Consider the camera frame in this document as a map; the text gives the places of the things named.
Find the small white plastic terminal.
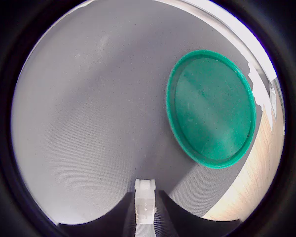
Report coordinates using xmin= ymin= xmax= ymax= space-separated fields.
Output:
xmin=134 ymin=178 xmax=158 ymax=225

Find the round green lid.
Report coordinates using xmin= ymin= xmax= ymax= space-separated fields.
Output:
xmin=165 ymin=50 xmax=257 ymax=170

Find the dark grey mat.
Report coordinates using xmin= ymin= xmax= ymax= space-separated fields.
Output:
xmin=11 ymin=0 xmax=257 ymax=227

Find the white tape piece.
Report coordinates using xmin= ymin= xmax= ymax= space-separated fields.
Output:
xmin=246 ymin=61 xmax=273 ymax=125

